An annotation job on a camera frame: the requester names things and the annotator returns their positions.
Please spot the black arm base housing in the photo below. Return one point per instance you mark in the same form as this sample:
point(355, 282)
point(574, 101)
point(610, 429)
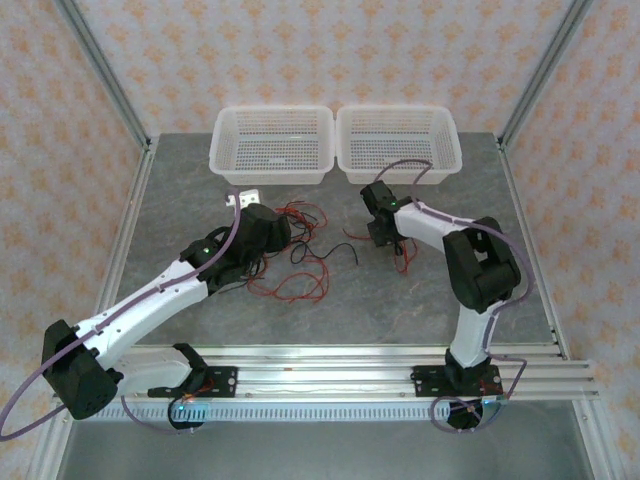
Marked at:
point(187, 420)
point(470, 417)

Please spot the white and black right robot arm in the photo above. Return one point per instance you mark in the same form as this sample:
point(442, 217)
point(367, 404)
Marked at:
point(425, 222)

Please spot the white perforated plastic basket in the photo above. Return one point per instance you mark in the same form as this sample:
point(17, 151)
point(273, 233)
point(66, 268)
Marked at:
point(272, 145)
point(397, 142)

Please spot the grey metal lower shelf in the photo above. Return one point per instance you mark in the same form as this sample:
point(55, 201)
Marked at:
point(325, 450)

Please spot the aluminium table side rail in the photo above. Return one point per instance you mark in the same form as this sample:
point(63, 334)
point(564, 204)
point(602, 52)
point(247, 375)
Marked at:
point(132, 210)
point(520, 200)

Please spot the aluminium mounting rail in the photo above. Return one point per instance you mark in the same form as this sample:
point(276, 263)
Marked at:
point(325, 372)

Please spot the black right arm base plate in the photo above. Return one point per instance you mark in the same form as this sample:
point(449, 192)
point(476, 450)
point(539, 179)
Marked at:
point(425, 380)

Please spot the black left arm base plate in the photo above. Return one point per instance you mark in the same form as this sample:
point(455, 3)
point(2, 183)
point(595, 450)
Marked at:
point(225, 382)

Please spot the aluminium frame post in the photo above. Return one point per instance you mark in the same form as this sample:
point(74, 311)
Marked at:
point(547, 65)
point(102, 65)

